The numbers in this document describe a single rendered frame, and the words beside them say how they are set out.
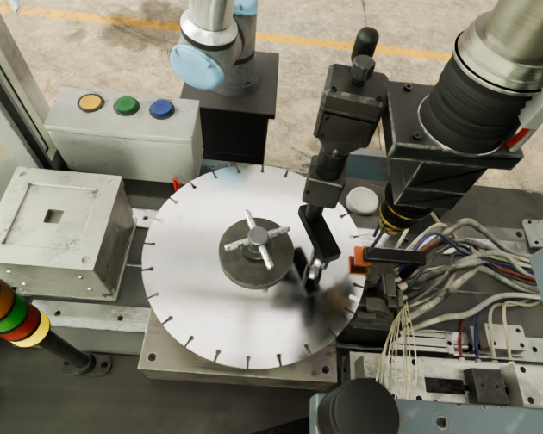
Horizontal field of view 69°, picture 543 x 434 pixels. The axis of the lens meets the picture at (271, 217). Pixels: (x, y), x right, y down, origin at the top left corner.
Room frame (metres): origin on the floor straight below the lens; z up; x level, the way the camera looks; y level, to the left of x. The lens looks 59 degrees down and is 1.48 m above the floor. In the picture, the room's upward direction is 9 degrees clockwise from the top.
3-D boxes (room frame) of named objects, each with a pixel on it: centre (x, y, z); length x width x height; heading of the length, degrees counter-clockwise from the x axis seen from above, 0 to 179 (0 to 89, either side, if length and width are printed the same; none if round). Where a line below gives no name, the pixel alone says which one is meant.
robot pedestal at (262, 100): (0.87, 0.17, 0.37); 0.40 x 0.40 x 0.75; 5
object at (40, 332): (0.10, 0.27, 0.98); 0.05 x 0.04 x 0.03; 5
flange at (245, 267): (0.26, 0.01, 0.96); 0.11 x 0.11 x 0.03
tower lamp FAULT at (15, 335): (0.10, 0.27, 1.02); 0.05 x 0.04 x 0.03; 5
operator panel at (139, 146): (0.54, 0.32, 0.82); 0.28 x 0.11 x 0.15; 95
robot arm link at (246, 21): (0.86, 0.17, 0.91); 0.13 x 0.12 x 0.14; 167
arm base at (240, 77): (0.87, 0.17, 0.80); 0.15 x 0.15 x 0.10
